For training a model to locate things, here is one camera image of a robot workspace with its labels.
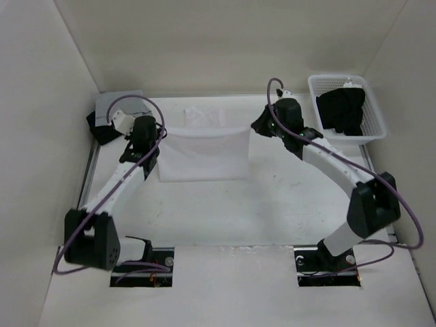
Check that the white tank top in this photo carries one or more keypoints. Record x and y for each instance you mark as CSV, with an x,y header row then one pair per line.
x,y
204,149

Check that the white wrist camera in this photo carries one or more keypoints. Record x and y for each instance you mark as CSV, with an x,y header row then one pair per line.
x,y
284,94
122,122

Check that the black tank top in basket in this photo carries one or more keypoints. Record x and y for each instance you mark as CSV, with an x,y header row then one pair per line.
x,y
341,110

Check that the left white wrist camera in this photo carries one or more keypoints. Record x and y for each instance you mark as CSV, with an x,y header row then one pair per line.
x,y
122,122

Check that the white garment under basket pile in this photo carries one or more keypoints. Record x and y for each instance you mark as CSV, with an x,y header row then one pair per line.
x,y
349,83

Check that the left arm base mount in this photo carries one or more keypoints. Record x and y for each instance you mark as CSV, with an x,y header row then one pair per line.
x,y
154,271

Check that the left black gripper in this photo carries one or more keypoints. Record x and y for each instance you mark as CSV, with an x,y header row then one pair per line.
x,y
159,133

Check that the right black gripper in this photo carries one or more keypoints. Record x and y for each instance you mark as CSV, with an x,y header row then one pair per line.
x,y
260,125

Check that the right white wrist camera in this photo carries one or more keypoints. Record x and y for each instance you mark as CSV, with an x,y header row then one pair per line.
x,y
284,94

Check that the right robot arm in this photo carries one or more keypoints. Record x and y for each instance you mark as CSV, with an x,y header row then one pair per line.
x,y
372,204

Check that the folded grey tank top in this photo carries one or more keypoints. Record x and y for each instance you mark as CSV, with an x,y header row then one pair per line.
x,y
130,106

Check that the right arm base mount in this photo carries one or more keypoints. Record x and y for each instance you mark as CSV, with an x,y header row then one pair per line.
x,y
313,272

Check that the folded black tank top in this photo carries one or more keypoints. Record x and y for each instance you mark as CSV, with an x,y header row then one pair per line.
x,y
102,134

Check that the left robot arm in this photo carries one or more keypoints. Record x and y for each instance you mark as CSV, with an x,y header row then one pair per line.
x,y
90,236

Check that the white plastic basket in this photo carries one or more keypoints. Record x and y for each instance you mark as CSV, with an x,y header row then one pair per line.
x,y
373,125

